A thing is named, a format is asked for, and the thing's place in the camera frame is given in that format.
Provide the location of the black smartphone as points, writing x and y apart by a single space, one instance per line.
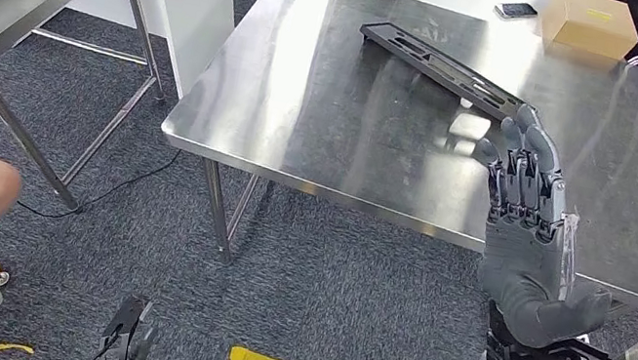
516 10

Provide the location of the long black plastic part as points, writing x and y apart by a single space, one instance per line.
377 30

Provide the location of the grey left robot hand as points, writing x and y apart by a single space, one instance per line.
141 351

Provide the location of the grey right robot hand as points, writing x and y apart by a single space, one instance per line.
524 261

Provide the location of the brown cardboard box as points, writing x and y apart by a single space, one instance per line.
589 23

